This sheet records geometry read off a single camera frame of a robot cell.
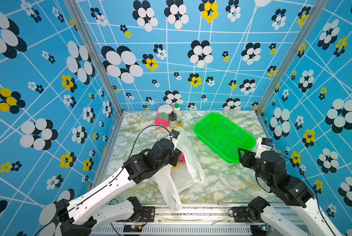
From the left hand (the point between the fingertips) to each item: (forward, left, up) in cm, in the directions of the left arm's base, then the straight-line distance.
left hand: (180, 147), depth 69 cm
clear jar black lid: (+32, +6, -17) cm, 37 cm away
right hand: (-1, -30, -1) cm, 30 cm away
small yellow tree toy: (+37, +1, -25) cm, 44 cm away
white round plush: (+45, +12, -18) cm, 50 cm away
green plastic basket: (+25, -31, -26) cm, 47 cm away
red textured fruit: (-5, -1, -1) cm, 5 cm away
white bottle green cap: (+45, +3, -18) cm, 49 cm away
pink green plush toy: (+37, +14, -20) cm, 44 cm away
